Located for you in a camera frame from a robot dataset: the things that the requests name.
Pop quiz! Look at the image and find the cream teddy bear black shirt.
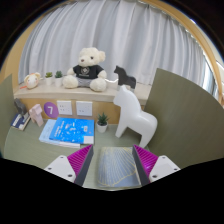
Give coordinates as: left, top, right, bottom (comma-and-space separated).
62, 46, 108, 93

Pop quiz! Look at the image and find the purple round sign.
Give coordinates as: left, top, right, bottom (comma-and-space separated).
43, 101, 60, 119

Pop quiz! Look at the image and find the spiky potted plant white pot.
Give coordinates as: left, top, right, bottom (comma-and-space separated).
96, 112, 110, 134

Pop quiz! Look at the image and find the white curtain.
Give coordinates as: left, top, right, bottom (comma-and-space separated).
18, 0, 214, 98

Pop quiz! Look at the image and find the pink horse figure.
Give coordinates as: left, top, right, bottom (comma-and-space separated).
28, 103, 45, 128

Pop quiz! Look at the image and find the bright blue book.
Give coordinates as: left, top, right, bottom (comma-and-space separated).
49, 116, 95, 145

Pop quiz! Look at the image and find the green desk divider panel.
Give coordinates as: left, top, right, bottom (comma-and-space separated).
143, 68, 224, 169
0, 73, 19, 158

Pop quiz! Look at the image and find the black horse figure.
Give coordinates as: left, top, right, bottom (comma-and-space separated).
113, 65, 137, 90

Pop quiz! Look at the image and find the dark blue book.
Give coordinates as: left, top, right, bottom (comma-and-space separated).
10, 112, 32, 131

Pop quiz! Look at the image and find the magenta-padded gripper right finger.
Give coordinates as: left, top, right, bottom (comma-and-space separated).
131, 143, 181, 187

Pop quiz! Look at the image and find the white horse figure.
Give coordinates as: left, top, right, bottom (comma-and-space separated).
112, 84, 159, 149

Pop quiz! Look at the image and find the small potted plant white pot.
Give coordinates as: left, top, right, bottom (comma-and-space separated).
54, 70, 64, 88
44, 71, 54, 86

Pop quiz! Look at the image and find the small cream plush toy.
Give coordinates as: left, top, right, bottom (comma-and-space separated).
23, 72, 42, 90

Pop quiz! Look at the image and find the blue towel with yellow print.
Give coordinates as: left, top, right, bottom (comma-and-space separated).
96, 146, 142, 188

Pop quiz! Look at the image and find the wooden desk back shelf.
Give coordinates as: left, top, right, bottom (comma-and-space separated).
13, 81, 153, 125

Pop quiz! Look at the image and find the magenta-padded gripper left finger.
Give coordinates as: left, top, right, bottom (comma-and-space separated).
43, 143, 95, 187

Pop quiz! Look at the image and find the grey horse figure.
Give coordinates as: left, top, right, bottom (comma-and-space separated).
13, 98, 28, 117

